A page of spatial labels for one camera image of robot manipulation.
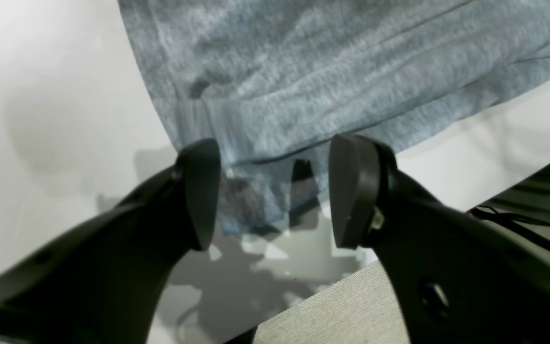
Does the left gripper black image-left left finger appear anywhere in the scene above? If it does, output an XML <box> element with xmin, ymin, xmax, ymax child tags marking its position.
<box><xmin>0</xmin><ymin>139</ymin><xmax>221</xmax><ymax>344</ymax></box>

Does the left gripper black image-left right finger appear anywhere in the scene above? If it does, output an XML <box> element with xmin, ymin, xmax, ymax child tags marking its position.
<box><xmin>328</xmin><ymin>134</ymin><xmax>550</xmax><ymax>344</ymax></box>

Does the grey t-shirt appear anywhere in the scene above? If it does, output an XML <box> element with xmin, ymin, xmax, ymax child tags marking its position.
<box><xmin>118</xmin><ymin>0</ymin><xmax>550</xmax><ymax>234</ymax></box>

